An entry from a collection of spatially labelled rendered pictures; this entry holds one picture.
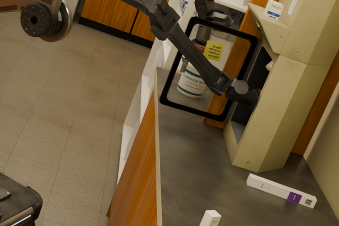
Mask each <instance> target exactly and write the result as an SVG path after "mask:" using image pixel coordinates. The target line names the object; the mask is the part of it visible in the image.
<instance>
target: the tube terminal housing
mask: <svg viewBox="0 0 339 226"><path fill-rule="evenodd" d="M278 2H279V3H281V4H282V5H283V6H284V7H283V10H282V12H281V14H280V17H279V18H280V19H281V20H282V21H283V22H284V23H285V24H286V25H287V26H288V28H289V29H290V31H289V34H288V36H287V38H286V41H285V43H284V45H283V47H282V50H281V52H280V53H279V54H277V53H274V52H273V51H272V50H271V48H270V47H269V45H268V44H267V42H266V41H265V39H264V38H263V43H262V45H261V47H264V48H265V49H266V51H267V52H268V54H269V55H270V57H271V59H272V60H273V65H272V68H271V70H270V72H269V75H268V77H267V79H266V81H265V84H264V86H263V88H262V91H261V93H260V96H261V97H260V100H259V102H258V104H257V106H256V109H255V111H254V113H253V112H252V114H251V116H250V118H249V120H248V123H247V125H246V127H245V130H244V132H243V134H242V137H241V139H240V141H239V143H238V144H237V142H236V139H235V136H234V133H233V130H232V127H231V124H230V121H231V118H230V121H229V123H228V124H226V126H225V129H224V131H223V136H224V139H225V143H226V146H227V149H228V153H229V156H230V160H231V163H232V165H235V166H238V167H241V168H244V169H247V170H250V171H253V172H256V173H260V172H266V171H271V170H276V169H280V168H283V167H284V165H285V163H286V161H287V158H288V156H289V154H290V152H291V150H292V148H293V146H294V143H295V141H296V139H297V137H298V135H299V133H300V131H301V128H302V126H303V124H304V122H305V120H306V118H307V116H308V113H309V111H310V109H311V107H312V105H313V103H314V101H315V98H316V96H317V94H318V92H319V90H320V88H321V86H322V83H323V81H324V79H325V77H326V75H327V73H328V71H329V68H330V66H331V64H332V62H333V60H334V58H335V55H336V53H337V51H338V49H339V0H297V2H296V5H295V7H294V9H293V12H292V14H291V16H290V15H289V14H288V13H287V12H288V10H289V7H290V5H291V3H292V0H279V1H278ZM260 49H261V48H260ZM258 53H259V52H258ZM257 56H258V55H257ZM256 59H257V57H256ZM256 59H255V60H256ZM254 63H255V62H254ZM253 66H254V65H253ZM251 70H252V69H251ZM250 73H251V72H250ZM248 77H249V76H248ZM247 80H248V79H247ZM246 82H247V81H246ZM237 103H238V102H237ZM236 106H237V105H236ZM234 110H235V109H234ZM233 113H234V112H233ZM232 115H233V114H232ZM231 117H232V116H231Z"/></svg>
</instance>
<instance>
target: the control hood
mask: <svg viewBox="0 0 339 226"><path fill-rule="evenodd" d="M248 7H249V9H250V12H251V13H252V14H253V16H254V17H255V18H256V20H257V21H258V23H259V24H260V27H261V29H262V31H263V34H264V36H265V39H266V41H267V44H268V45H269V47H270V48H271V50H272V51H273V52H274V53H277V54H279V53H280V52H281V50H282V47H283V45H284V43H285V41H286V38H287V36H288V34H289V31H290V29H289V28H288V26H287V25H286V24H285V23H284V22H283V21H282V20H281V19H280V18H279V19H278V21H276V20H274V19H271V18H268V17H266V16H264V14H263V13H264V10H265V8H263V7H260V6H258V5H255V4H252V3H248Z"/></svg>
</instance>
